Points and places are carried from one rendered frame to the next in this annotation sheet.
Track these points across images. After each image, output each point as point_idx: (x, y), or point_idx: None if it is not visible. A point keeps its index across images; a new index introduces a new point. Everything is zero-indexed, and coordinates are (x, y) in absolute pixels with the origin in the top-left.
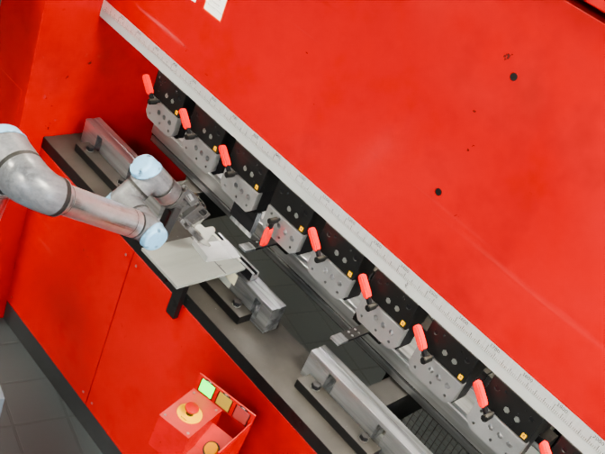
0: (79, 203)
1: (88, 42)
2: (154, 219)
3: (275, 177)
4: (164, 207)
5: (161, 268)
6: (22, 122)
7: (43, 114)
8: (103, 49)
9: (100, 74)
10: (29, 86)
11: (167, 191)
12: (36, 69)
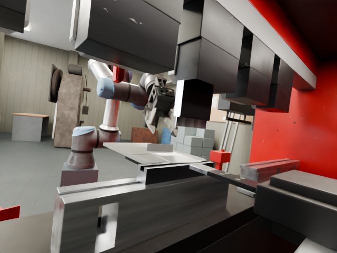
0: (94, 64)
1: (291, 108)
2: (112, 79)
3: (189, 15)
4: (244, 176)
5: (126, 142)
6: (250, 154)
7: (264, 153)
8: (305, 113)
9: (305, 132)
10: (253, 132)
11: (145, 78)
12: (257, 123)
